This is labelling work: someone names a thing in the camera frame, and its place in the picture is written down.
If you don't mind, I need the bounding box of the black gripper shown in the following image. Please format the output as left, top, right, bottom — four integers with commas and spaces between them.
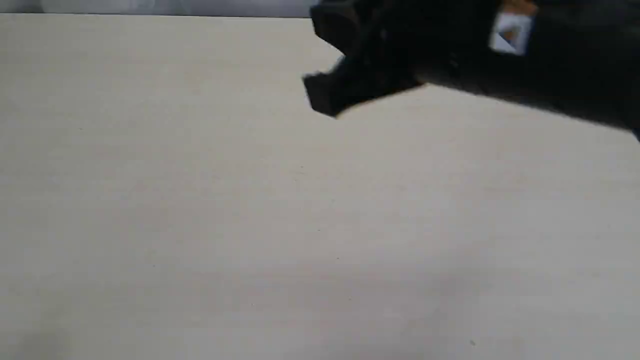
361, 0, 639, 134

